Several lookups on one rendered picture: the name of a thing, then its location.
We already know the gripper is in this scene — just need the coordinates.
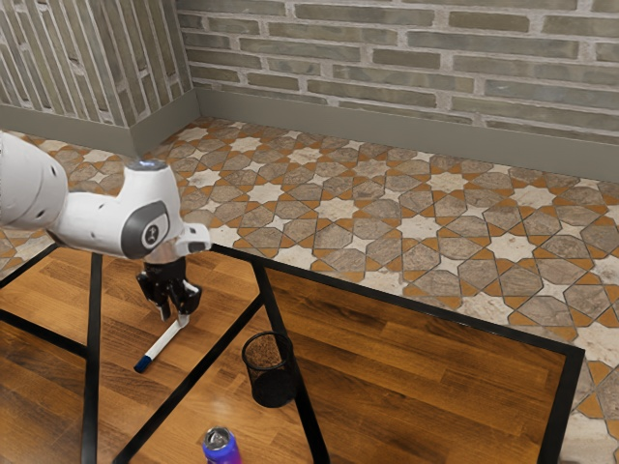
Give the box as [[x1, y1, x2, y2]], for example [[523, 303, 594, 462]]
[[135, 257, 202, 330]]

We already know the white marker pen blue cap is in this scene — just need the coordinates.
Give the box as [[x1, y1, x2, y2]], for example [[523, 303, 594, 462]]
[[133, 321, 185, 374]]

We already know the black mesh pen holder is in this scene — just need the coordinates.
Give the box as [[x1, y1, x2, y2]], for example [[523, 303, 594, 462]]
[[241, 331, 299, 409]]

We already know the purple drink can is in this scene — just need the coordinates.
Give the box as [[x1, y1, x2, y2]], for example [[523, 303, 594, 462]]
[[201, 425, 243, 464]]

